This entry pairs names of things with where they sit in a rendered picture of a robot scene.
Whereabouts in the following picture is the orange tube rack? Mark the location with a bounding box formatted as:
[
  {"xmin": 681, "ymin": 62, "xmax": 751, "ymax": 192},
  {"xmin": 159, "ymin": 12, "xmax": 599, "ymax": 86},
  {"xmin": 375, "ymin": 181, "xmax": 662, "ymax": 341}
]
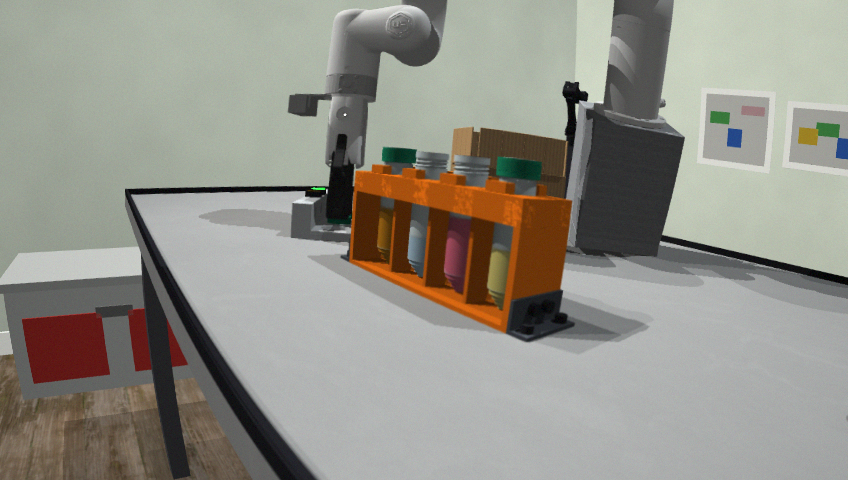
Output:
[{"xmin": 349, "ymin": 164, "xmax": 572, "ymax": 333}]

